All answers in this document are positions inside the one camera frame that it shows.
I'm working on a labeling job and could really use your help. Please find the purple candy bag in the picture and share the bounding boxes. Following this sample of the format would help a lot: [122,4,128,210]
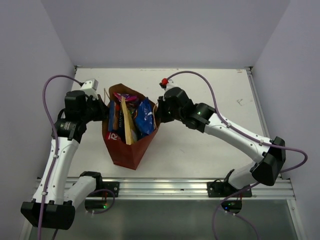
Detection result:
[113,92,140,110]

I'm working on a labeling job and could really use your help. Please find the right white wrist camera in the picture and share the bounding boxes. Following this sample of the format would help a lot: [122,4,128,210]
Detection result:
[159,78,177,92]

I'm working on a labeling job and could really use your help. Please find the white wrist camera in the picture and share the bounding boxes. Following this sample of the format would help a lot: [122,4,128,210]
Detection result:
[80,78,99,100]
[159,78,177,92]

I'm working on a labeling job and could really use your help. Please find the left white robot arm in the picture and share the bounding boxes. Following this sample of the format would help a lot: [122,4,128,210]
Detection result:
[20,90,109,230]

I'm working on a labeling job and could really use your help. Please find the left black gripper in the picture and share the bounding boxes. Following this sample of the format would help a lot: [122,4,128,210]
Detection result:
[80,94,112,123]

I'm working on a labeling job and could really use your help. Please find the tan popcorn chips bag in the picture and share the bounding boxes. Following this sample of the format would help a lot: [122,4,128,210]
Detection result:
[120,96,138,145]

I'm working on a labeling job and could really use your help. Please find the pink Real chips bag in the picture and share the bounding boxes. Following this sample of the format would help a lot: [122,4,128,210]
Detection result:
[104,131,126,143]

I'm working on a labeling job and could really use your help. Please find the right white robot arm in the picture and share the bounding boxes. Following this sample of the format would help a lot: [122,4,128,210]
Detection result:
[156,87,286,197]

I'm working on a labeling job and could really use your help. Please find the small dark blue snack bag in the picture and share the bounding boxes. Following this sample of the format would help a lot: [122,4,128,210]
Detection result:
[108,100,125,140]

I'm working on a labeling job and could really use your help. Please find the aluminium mounting rail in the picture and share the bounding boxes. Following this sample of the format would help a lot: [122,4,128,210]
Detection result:
[34,177,293,200]

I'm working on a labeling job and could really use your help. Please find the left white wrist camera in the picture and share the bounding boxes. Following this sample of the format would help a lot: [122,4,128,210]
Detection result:
[80,78,99,100]

